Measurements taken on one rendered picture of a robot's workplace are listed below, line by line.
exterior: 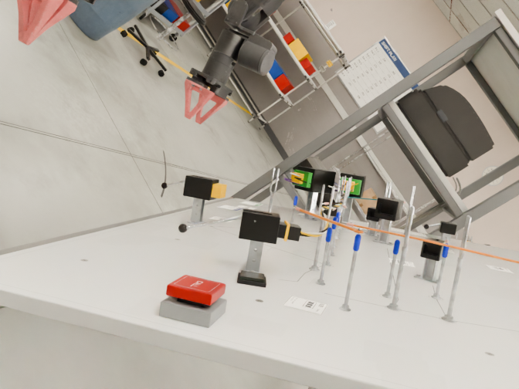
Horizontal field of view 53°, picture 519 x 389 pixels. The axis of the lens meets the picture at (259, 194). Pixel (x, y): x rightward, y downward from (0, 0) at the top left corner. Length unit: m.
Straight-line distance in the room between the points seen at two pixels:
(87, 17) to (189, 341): 3.93
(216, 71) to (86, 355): 0.62
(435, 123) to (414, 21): 7.15
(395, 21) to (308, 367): 8.52
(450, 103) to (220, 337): 1.38
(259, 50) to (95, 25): 3.31
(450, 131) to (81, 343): 1.31
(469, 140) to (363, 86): 6.87
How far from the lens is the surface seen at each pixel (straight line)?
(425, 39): 8.78
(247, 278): 0.72
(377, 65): 8.67
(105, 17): 4.32
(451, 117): 1.78
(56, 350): 0.84
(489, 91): 2.29
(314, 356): 0.52
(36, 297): 0.59
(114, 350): 0.93
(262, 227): 0.76
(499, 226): 8.33
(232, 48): 1.14
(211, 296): 0.54
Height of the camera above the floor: 1.33
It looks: 13 degrees down
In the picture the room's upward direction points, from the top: 56 degrees clockwise
